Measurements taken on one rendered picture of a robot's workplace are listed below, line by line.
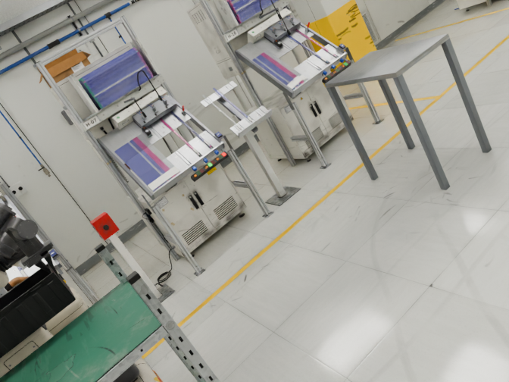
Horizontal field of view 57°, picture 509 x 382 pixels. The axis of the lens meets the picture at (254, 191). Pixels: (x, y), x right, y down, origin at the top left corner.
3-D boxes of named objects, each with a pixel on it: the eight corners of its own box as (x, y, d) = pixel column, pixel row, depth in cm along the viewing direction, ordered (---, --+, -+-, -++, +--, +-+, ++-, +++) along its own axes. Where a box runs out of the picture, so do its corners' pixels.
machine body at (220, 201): (250, 212, 412) (213, 153, 391) (188, 263, 387) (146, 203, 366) (219, 205, 468) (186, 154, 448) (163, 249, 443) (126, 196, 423)
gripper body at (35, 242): (54, 246, 146) (39, 228, 143) (25, 268, 142) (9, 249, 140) (52, 243, 151) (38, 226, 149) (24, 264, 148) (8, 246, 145)
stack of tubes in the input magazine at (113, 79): (154, 76, 377) (135, 45, 368) (101, 109, 358) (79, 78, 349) (150, 78, 388) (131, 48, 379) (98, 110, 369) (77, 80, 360)
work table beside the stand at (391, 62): (446, 190, 283) (395, 72, 257) (371, 180, 346) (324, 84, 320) (491, 149, 296) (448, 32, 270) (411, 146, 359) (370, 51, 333)
